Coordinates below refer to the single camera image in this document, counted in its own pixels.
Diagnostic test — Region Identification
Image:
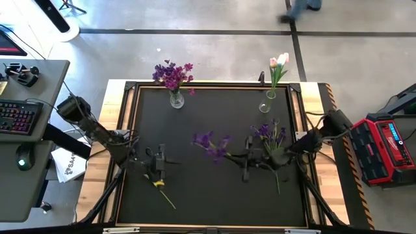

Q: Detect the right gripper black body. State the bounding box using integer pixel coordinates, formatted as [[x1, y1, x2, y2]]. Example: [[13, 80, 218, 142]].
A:
[[242, 135, 272, 182]]

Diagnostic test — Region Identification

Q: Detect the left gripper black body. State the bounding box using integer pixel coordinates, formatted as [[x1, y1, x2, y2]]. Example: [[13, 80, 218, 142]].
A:
[[144, 152, 166, 179]]

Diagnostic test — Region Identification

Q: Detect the purple artificial flower bunch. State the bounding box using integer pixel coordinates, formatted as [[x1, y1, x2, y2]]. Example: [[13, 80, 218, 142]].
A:
[[250, 118, 287, 196], [191, 131, 235, 165], [151, 59, 178, 95]]

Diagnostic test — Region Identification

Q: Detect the pink artificial tulip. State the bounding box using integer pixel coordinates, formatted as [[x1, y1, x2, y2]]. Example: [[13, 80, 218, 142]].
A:
[[268, 57, 279, 98], [274, 52, 290, 95]]

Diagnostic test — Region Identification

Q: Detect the round clear glass vase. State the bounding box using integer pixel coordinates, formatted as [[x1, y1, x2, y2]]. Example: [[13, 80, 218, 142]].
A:
[[169, 90, 185, 109]]

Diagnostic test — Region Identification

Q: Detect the slim clear glass vase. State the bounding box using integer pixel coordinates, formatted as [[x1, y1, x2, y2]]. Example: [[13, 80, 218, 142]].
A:
[[258, 90, 277, 114]]

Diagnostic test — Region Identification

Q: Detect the black table mat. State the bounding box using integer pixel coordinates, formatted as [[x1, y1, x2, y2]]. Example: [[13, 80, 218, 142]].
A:
[[116, 87, 308, 228]]

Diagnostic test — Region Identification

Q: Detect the wooden table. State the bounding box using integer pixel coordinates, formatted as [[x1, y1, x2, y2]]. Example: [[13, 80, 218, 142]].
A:
[[76, 79, 350, 227]]

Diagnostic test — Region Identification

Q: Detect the black desk support beam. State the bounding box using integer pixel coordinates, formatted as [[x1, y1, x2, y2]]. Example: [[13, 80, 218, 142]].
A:
[[42, 123, 92, 160]]

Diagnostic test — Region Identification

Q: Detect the black panel with hazard stripes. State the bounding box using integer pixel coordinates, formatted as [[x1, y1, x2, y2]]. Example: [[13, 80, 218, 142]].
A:
[[317, 83, 374, 230]]

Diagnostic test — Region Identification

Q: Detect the red and black tool box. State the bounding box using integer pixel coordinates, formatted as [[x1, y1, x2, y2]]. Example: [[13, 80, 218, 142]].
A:
[[349, 112, 416, 188]]

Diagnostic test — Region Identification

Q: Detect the grey desk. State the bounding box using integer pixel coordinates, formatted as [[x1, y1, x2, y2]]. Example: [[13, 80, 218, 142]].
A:
[[0, 59, 71, 224]]

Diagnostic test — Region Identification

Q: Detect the black computer mouse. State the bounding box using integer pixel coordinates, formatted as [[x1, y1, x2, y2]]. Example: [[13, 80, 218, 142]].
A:
[[15, 143, 36, 172]]

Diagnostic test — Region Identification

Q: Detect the white stand with black panel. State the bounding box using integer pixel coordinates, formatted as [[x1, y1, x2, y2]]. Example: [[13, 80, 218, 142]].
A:
[[32, 0, 81, 43]]

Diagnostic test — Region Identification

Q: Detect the black backlit keyboard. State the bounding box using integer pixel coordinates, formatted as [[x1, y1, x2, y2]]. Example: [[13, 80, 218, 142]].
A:
[[0, 99, 44, 136]]

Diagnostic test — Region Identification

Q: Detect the person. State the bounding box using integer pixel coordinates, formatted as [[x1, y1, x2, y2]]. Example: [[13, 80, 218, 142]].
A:
[[278, 0, 323, 24]]

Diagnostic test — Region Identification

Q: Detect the dark grey metal stand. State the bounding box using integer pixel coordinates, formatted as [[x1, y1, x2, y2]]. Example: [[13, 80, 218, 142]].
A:
[[378, 83, 416, 115]]

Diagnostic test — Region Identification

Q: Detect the black floor tripod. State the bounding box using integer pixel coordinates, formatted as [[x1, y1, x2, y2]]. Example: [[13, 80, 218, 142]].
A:
[[58, 0, 88, 14]]

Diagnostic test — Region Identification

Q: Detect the dark computer monitor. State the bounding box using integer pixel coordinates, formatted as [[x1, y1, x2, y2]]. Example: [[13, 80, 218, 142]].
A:
[[0, 29, 28, 57]]

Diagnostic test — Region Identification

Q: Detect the white metal bracket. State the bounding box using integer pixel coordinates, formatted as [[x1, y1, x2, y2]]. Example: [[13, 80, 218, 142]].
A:
[[103, 226, 140, 234], [285, 228, 322, 234]]

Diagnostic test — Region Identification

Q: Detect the black aluminium table frame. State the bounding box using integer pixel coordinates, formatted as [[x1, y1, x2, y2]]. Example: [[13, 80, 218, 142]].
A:
[[71, 79, 350, 233]]

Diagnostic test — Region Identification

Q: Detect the black clamp mount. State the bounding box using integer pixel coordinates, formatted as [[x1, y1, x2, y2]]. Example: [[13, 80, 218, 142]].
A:
[[3, 62, 40, 88]]

